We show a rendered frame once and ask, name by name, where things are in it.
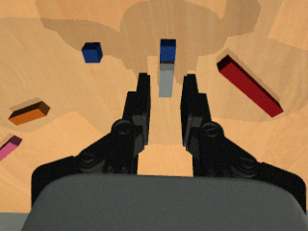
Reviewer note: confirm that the small blue block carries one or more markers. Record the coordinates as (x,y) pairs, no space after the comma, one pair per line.
(167,49)

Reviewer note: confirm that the pink rod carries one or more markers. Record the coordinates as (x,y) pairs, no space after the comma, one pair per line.
(9,146)

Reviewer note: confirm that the small blue cube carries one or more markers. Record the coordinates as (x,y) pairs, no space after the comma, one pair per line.
(92,52)

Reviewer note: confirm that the dark red rod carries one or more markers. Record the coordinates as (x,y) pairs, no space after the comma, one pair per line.
(234,73)

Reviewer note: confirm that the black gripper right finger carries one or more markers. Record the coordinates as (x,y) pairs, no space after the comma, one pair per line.
(213,155)

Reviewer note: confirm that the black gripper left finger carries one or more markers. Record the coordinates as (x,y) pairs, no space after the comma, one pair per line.
(117,152)

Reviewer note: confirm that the orange rod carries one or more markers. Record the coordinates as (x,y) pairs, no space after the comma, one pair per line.
(29,113)

